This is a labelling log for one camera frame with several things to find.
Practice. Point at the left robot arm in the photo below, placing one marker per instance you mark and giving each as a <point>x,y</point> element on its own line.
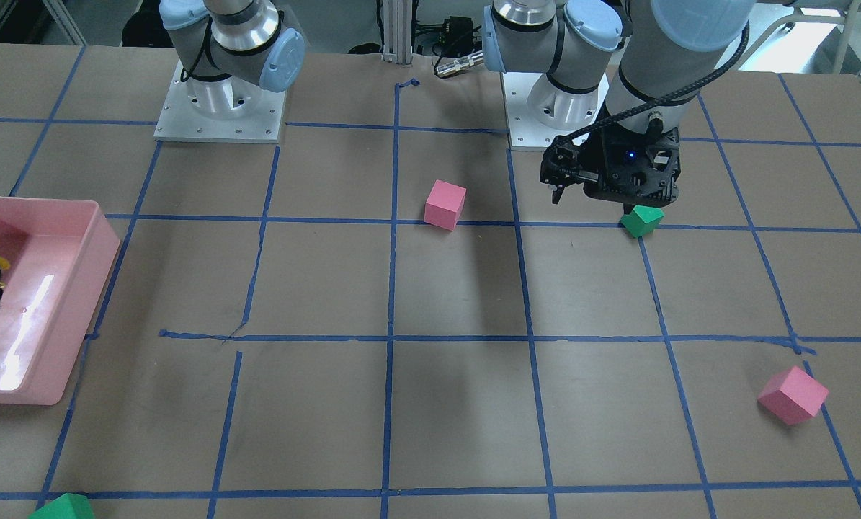
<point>614,81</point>

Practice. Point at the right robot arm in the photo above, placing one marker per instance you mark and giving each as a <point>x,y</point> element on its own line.
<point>129,128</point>

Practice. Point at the pink foam cube centre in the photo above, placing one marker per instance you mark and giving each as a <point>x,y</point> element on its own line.
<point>444,205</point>

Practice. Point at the aluminium frame post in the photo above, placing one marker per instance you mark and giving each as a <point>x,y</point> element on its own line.
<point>397,31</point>

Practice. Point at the pink plastic tray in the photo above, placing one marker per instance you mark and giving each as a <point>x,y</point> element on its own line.
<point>61,253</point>

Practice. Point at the pink foam cube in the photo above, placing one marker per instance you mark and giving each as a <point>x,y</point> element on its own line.
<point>793,396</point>
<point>444,205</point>

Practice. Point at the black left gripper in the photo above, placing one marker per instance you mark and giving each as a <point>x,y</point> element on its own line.
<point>590,160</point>

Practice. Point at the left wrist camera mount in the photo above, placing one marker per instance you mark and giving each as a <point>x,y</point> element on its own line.
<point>564,164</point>

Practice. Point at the green foam cube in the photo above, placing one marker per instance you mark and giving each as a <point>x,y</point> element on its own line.
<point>638,220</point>
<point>66,506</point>

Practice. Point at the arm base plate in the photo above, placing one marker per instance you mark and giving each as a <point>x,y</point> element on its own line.
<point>226,111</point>
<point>537,111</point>

